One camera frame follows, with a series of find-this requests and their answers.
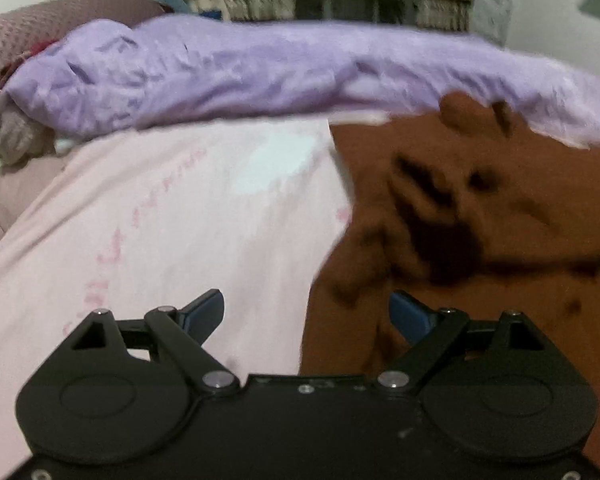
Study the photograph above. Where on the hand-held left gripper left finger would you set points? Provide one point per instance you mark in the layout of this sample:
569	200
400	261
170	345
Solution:
205	312

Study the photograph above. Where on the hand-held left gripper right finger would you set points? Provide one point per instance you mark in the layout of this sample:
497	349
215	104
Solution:
409	316

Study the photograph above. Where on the brown garment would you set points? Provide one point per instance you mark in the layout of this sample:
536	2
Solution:
530	305

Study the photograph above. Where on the pink bed sheet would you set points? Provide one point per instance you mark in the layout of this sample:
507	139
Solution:
180	220

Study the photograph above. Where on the dusty pink pillow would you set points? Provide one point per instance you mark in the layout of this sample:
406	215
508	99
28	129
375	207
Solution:
15	195

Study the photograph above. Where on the purple duvet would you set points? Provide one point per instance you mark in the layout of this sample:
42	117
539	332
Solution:
260	75

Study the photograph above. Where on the grey crumpled cloth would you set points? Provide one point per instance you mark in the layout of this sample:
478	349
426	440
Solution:
12	132

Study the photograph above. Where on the white plastic bag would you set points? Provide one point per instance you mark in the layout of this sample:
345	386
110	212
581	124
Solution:
492	17

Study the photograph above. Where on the small red cloth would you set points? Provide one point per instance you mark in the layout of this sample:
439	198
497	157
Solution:
39	49

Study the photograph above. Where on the beige plush toy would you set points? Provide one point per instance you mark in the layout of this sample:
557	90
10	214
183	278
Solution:
205	0

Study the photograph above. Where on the brown patterned pillow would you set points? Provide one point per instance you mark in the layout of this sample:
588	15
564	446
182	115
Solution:
55	17

